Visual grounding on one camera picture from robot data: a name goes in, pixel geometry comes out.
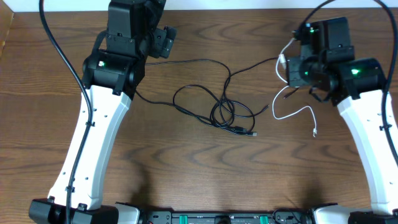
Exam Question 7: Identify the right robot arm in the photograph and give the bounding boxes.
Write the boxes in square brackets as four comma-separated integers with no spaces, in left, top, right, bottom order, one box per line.
[285,17,397,223]

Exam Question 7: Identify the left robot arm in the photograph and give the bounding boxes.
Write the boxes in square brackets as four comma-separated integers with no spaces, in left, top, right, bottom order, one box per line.
[29,0,177,223]

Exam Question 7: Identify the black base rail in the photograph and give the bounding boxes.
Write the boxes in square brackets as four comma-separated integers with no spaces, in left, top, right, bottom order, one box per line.
[137,209,314,224]

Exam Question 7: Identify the white cable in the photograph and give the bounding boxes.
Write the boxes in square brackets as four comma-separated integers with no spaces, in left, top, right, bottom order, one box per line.
[271,37,318,138]

